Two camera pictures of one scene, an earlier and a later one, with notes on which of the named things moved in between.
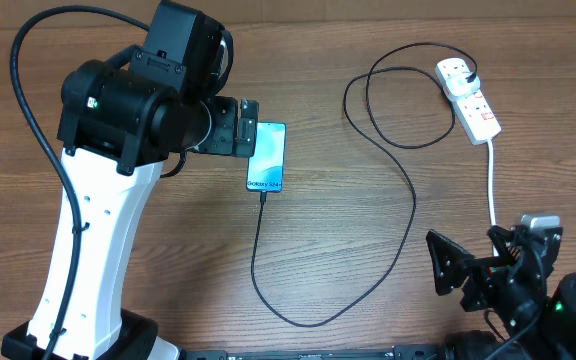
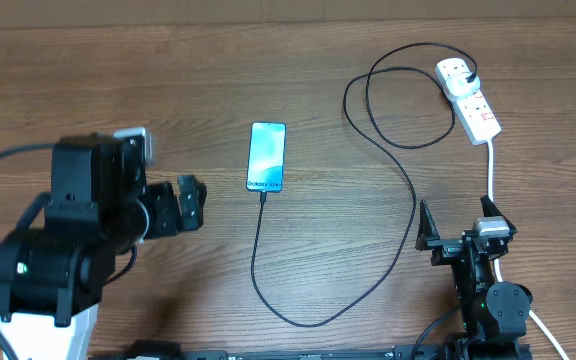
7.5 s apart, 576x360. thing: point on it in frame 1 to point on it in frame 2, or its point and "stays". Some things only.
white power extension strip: [472, 110] stays
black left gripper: [226, 140] to [169, 219]
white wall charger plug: [458, 85] stays
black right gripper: [483, 272] to [445, 250]
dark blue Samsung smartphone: [266, 169] stays
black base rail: [399, 352] stays
